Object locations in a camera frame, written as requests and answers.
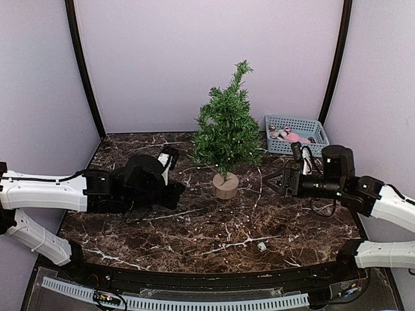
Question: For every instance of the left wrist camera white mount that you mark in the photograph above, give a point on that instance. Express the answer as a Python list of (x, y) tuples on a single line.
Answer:
[(168, 157)]

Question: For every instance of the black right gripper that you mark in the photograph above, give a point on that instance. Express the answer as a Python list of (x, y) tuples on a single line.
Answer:
[(288, 174)]

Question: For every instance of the grey slotted cable duct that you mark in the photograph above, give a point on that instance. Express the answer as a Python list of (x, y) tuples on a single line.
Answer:
[(173, 300)]

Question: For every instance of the silver bauble ornament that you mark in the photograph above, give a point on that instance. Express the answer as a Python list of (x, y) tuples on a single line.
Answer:
[(272, 130)]

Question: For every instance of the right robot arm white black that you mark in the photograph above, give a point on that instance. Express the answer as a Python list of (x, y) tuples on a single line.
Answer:
[(365, 195)]

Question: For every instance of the black front rail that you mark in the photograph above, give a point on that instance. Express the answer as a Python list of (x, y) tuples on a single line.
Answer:
[(302, 279)]

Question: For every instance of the pink plush ornament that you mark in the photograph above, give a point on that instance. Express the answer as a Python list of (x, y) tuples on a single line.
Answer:
[(290, 136)]

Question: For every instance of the blue plastic basket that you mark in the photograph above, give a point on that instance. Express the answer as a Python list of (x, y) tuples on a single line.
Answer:
[(310, 129)]

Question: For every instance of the right black frame post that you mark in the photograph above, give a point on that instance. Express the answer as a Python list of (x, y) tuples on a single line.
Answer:
[(337, 60)]

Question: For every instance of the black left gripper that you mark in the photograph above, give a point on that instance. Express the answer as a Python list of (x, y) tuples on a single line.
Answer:
[(176, 189)]

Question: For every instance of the small green christmas tree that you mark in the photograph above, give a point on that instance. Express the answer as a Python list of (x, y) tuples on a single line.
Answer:
[(227, 134)]

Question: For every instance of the black frame post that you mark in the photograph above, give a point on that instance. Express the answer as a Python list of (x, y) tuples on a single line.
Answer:
[(337, 60), (82, 67)]

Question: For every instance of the white battery box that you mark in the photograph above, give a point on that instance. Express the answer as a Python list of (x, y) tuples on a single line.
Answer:
[(262, 246)]

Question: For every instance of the left black frame post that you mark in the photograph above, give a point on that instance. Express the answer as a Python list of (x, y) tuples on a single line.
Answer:
[(82, 67)]

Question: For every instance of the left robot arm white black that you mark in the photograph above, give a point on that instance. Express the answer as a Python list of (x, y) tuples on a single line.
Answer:
[(142, 182)]

